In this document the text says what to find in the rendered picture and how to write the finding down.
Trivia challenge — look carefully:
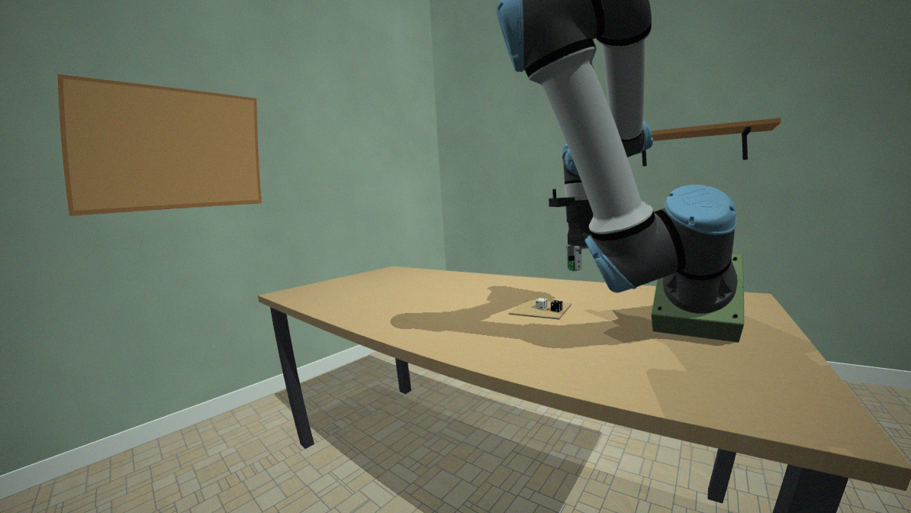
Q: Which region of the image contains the tan square mat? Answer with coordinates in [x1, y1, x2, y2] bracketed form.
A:
[509, 300, 571, 319]

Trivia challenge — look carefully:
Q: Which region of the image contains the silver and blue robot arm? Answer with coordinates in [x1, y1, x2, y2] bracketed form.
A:
[497, 0, 738, 314]

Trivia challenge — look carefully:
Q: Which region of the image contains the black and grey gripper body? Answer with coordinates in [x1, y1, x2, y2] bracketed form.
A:
[549, 183, 593, 247]

